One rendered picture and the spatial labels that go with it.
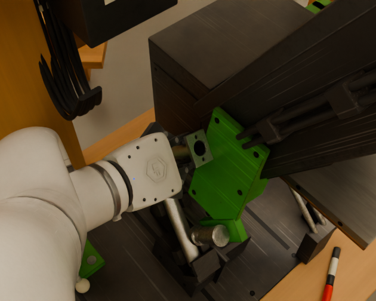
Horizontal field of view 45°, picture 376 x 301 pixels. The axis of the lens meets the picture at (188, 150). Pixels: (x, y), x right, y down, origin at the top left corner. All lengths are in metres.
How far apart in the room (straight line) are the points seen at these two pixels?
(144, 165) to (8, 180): 0.24
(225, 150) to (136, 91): 1.80
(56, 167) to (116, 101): 1.99
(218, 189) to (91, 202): 0.26
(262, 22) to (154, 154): 0.38
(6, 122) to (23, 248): 0.62
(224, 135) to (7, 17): 0.37
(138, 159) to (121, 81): 1.92
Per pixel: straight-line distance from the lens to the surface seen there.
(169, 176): 0.70
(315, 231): 0.93
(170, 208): 0.87
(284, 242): 1.03
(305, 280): 1.00
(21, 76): 0.82
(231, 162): 0.74
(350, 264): 1.04
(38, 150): 0.52
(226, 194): 0.78
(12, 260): 0.25
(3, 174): 0.51
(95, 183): 0.62
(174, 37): 0.89
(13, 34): 0.77
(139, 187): 0.67
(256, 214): 1.05
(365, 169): 0.88
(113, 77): 2.60
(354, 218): 0.82
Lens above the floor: 1.82
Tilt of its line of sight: 54 degrees down
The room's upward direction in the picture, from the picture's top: straight up
